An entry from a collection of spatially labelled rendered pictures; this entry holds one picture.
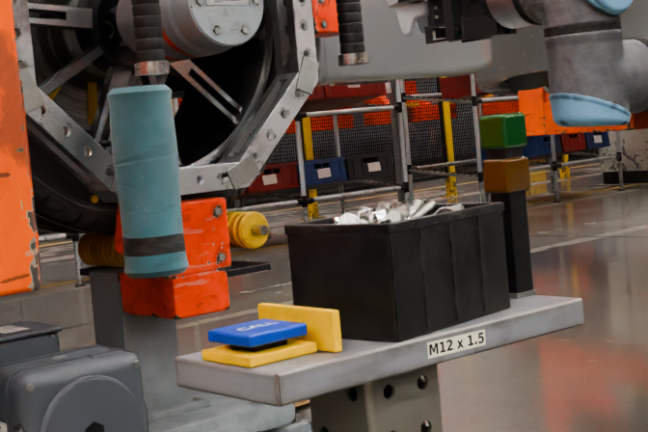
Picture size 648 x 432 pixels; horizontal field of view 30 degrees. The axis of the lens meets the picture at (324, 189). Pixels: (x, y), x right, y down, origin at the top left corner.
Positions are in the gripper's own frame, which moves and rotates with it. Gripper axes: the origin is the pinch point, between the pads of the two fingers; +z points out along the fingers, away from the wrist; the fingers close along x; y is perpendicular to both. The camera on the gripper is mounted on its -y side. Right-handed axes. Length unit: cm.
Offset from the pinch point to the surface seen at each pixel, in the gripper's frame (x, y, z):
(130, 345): -21, 49, 46
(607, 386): 109, 83, 55
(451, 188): 576, 76, 564
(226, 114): -1.7, 13.4, 41.0
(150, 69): -35.3, 7.7, 8.3
